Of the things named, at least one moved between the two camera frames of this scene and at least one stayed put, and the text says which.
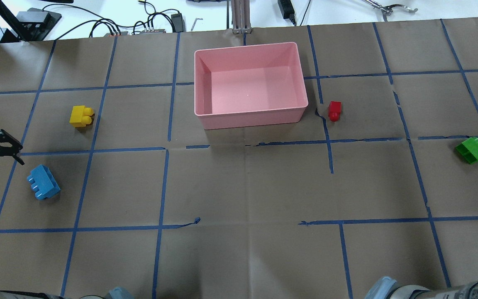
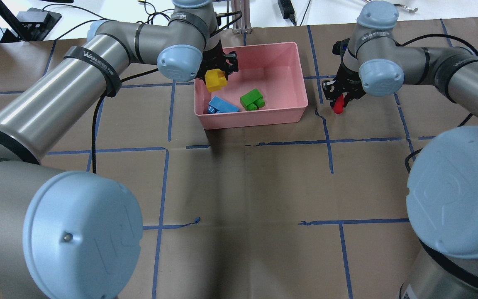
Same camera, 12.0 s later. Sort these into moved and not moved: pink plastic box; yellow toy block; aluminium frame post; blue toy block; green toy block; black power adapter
Moved: blue toy block; yellow toy block; green toy block
Not moved: black power adapter; aluminium frame post; pink plastic box
